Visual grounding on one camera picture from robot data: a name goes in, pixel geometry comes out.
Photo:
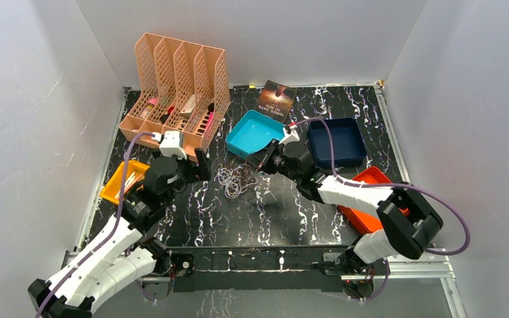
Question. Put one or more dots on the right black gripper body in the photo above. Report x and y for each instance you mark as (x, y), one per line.
(278, 164)

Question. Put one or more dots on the yellow small bin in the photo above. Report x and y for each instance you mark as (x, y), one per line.
(113, 186)

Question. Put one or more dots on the aluminium frame rail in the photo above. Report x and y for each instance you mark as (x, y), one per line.
(429, 266)

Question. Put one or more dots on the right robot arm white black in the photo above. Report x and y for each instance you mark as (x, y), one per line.
(409, 222)

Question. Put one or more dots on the white box in organizer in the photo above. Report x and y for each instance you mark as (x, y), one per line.
(189, 107)

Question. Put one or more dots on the pink marker in organizer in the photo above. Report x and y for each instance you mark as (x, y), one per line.
(209, 122)

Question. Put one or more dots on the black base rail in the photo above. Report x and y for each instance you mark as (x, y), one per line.
(256, 268)

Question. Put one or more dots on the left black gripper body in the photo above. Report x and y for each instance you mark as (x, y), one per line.
(199, 169)

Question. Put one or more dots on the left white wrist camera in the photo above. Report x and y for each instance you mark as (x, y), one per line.
(171, 145)

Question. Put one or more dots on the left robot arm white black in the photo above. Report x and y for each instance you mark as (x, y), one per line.
(117, 256)

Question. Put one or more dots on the dark book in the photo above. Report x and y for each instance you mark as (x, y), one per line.
(276, 101)

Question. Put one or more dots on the pink plastic file organizer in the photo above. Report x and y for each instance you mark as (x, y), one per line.
(172, 70)

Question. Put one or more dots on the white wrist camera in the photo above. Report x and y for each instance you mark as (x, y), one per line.
(289, 136)
(171, 145)

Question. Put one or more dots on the navy blue square tray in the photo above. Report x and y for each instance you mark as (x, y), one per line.
(348, 145)

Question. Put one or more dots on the pens in yellow bin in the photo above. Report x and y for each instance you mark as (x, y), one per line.
(130, 182)

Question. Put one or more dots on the pink bottle in organizer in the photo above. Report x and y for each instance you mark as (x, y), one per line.
(149, 106)

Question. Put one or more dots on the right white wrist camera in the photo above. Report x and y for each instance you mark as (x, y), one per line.
(289, 136)

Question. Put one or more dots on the teal square tray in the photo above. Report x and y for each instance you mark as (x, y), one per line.
(252, 133)

